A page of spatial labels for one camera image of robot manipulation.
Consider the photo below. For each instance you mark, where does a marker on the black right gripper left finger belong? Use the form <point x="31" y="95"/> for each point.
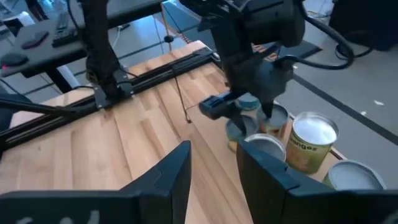
<point x="168" y="193"/>

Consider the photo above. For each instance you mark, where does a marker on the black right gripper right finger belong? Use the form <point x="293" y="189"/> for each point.
<point x="264" y="186"/>

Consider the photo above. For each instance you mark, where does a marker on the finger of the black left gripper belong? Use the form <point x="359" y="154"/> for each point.
<point x="268" y="109"/>
<point x="239" y="124"/>

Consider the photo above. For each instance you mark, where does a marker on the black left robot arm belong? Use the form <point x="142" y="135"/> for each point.
<point x="96" y="46"/>

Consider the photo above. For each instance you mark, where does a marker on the wooden shelf board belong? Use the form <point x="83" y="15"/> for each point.
<point x="214" y="155"/>

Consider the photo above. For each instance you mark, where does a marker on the red swirl label tin can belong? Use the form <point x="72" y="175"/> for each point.
<point x="278" y="119"/>

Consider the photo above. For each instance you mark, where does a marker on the black floor mat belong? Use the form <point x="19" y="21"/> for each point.
<point x="298" y="49"/>

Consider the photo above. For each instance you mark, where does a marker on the tall oranges label tin can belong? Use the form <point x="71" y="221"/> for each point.
<point x="311" y="149"/>

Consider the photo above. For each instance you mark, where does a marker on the wide green label tin can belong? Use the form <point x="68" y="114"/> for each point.
<point x="354" y="175"/>

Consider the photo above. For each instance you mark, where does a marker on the black bag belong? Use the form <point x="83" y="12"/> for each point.
<point x="367" y="25"/>

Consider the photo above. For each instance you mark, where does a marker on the dark grey desk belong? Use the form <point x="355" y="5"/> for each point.
<point x="46" y="54"/>

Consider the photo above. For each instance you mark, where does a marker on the black narrow keyboard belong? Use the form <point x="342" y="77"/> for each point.
<point x="63" y="28"/>

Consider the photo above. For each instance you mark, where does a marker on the dark phone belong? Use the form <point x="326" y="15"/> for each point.
<point x="35" y="40"/>

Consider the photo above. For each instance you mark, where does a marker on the black computer mouse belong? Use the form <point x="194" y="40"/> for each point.
<point x="14" y="59"/>

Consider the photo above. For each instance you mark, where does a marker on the black aluminium mounting rail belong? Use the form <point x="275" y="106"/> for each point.
<point x="155" y="73"/>

